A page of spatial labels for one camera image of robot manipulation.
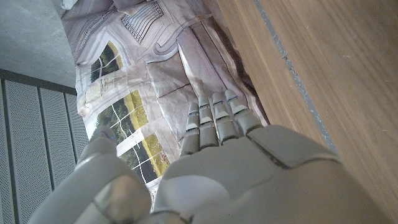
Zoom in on printed sofa room backdrop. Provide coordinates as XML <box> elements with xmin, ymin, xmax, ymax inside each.
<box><xmin>60</xmin><ymin>0</ymin><xmax>270</xmax><ymax>194</ymax></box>

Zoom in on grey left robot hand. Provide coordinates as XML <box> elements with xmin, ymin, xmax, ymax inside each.
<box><xmin>24</xmin><ymin>88</ymin><xmax>389</xmax><ymax>224</ymax></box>

